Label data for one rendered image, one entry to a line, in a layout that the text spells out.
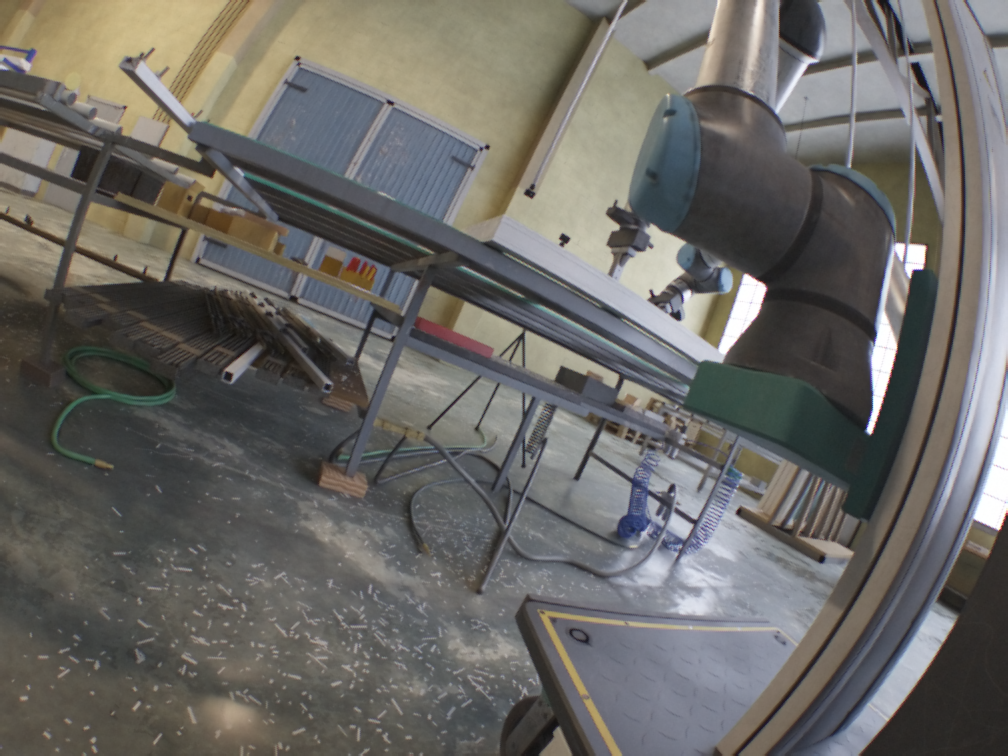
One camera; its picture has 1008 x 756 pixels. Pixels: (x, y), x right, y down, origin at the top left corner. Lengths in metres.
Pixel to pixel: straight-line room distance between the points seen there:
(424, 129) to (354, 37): 2.37
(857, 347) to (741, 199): 0.19
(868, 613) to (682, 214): 0.44
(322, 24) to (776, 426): 8.93
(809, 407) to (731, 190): 0.21
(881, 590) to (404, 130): 7.99
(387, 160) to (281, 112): 2.13
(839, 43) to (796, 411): 9.40
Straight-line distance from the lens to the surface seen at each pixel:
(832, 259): 0.49
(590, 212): 9.13
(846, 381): 0.44
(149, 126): 8.61
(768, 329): 0.46
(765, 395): 0.42
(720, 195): 0.44
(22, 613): 0.86
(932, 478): 0.49
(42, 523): 1.03
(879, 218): 0.54
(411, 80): 8.48
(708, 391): 0.47
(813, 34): 1.00
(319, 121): 7.98
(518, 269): 1.08
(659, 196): 0.44
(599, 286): 1.16
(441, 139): 8.08
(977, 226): 0.60
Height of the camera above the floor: 0.64
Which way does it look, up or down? 3 degrees down
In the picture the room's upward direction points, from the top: 24 degrees clockwise
